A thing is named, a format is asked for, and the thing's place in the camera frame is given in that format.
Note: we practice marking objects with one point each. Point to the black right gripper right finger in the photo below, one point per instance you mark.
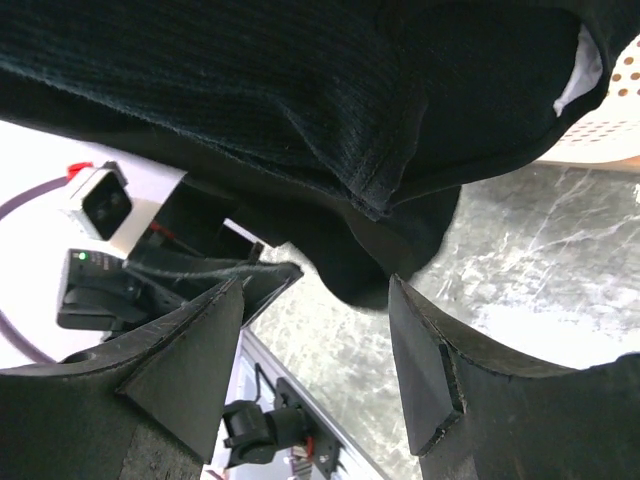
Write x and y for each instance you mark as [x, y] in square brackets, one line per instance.
[477, 409]

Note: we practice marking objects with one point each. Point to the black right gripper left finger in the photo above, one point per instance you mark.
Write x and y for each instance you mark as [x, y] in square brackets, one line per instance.
[146, 405]

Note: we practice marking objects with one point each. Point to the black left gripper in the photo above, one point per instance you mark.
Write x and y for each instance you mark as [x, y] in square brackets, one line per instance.
[183, 248]

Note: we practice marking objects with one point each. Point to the black boxer underwear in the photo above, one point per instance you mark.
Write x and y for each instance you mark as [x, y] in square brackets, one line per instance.
[347, 128]

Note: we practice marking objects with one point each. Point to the white perforated plastic basket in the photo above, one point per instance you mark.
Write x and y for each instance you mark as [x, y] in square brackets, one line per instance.
[608, 137]

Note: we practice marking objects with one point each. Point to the aluminium mounting rail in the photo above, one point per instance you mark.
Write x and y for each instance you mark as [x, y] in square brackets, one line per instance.
[257, 370]

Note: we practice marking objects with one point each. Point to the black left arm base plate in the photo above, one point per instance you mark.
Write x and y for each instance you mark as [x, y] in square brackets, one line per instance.
[320, 442]

